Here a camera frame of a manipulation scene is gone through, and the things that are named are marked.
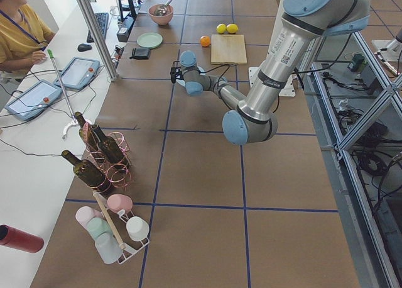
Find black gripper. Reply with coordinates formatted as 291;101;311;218
170;60;183;82

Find orange mandarin fruit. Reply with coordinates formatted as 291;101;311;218
200;35;211;47

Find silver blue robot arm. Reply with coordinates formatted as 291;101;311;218
170;0;371;145

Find light blue plate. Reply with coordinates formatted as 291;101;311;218
177;66;204;86

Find light green plate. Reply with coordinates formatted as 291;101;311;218
137;32;163;49

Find dark grey folded cloth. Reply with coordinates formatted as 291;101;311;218
130;47;151;60

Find wooden cutting board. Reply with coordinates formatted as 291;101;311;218
211;35;247;65

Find pink bowl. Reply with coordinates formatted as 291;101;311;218
148;4;174;26

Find yellow lemon lower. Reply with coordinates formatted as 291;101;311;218
216;23;227;34

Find yellow lemon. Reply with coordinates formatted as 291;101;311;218
216;23;227;34
226;23;239;34

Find metal scoop in bowl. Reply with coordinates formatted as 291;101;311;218
153;0;173;16

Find yellow lemon upper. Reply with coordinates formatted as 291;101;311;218
226;23;239;34

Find black keyboard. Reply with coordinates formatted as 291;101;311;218
86;13;109;43

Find teach pendant tablet far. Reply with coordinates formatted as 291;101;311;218
60;57;101;91

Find teach pendant tablet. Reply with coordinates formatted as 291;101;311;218
60;57;101;91
5;80;62;121

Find black computer mouse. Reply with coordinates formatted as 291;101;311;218
77;43;92;52

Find dark glass bottle middle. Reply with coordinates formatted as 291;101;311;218
91;124;130;169

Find dark glass bottle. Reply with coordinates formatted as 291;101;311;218
62;150;112;195
91;124;130;169
74;111;100;153

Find dark glass bottle rear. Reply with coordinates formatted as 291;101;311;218
74;111;100;153

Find green tipped grabber stick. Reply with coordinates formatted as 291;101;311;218
47;49;79;140

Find dark glass bottle front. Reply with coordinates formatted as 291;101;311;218
62;150;112;195

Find pink cup top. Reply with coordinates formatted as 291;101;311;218
107;194;133;213

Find teach pendant tablet near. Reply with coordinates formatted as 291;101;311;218
5;80;62;121

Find person in yellow shirt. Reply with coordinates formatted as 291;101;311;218
1;0;55;78

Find white cup right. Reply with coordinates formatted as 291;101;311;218
126;216;149;241

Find pale pink cup left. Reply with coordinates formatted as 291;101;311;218
75;206;104;230

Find mint green cup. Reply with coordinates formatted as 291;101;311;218
86;217;113;240

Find light grey cup front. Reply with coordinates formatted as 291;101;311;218
95;233;123;264

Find red thermos bottle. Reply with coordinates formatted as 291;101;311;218
1;224;44;253

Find copper wire bottle rack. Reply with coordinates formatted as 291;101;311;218
79;123;133;192

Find aluminium frame post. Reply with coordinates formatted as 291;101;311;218
76;0;118;82

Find white wire cup rack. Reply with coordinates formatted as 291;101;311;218
93;192;150;265

